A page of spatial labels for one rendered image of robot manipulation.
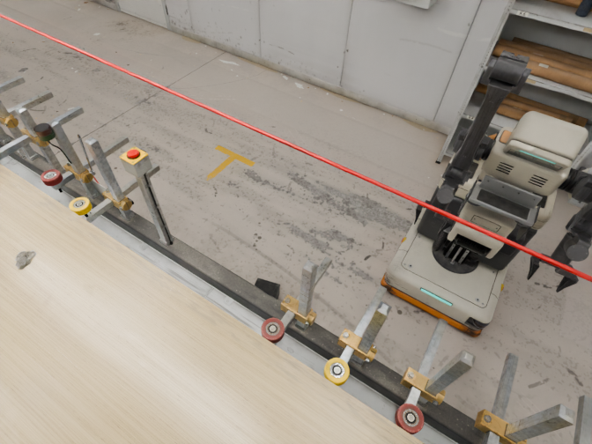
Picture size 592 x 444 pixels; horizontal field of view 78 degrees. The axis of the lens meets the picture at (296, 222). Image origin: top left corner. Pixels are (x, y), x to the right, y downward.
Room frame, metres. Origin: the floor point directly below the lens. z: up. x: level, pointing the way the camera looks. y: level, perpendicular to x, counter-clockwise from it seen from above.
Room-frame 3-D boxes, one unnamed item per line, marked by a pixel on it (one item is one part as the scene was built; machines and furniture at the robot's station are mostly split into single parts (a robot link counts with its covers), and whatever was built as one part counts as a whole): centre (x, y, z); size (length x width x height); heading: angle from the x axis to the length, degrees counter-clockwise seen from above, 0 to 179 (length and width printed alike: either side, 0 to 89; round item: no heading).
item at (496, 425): (0.25, -0.69, 0.82); 0.14 x 0.06 x 0.05; 60
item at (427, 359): (0.42, -0.48, 0.80); 0.43 x 0.03 x 0.04; 150
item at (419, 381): (0.37, -0.47, 0.81); 0.14 x 0.06 x 0.05; 60
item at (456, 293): (1.31, -0.99, 0.16); 0.67 x 0.64 x 0.25; 151
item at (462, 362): (0.36, -0.49, 0.89); 0.04 x 0.04 x 0.48; 60
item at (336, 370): (0.37, -0.16, 0.85); 0.08 x 0.08 x 0.11
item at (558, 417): (0.24, -0.71, 0.89); 0.04 x 0.04 x 0.48; 60
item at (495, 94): (1.01, -0.57, 1.40); 0.11 x 0.06 x 0.43; 61
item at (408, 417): (0.25, -0.38, 0.85); 0.08 x 0.08 x 0.11
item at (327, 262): (0.67, -0.04, 0.80); 0.43 x 0.03 x 0.04; 150
